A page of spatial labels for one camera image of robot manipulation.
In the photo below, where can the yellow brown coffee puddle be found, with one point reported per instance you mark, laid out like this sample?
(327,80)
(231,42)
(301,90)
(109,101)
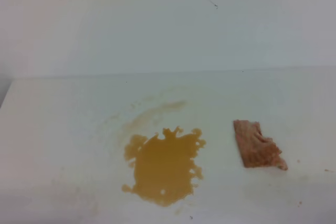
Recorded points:
(164,168)

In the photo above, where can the pink brown wiping rag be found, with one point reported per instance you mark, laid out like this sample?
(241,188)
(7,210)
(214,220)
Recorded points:
(255,149)

